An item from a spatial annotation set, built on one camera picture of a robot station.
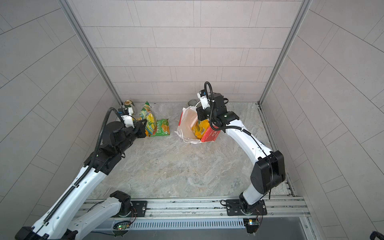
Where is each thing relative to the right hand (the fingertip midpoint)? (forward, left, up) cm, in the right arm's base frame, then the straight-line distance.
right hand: (196, 108), depth 80 cm
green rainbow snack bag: (-8, +23, +7) cm, 25 cm away
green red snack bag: (+5, +23, -21) cm, 32 cm away
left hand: (-10, +22, +5) cm, 25 cm away
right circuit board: (-50, -22, -28) cm, 61 cm away
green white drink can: (+21, +47, -13) cm, 53 cm away
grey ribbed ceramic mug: (+26, +2, -20) cm, 33 cm away
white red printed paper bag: (+2, +5, -10) cm, 11 cm away
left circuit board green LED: (-47, +35, -22) cm, 63 cm away
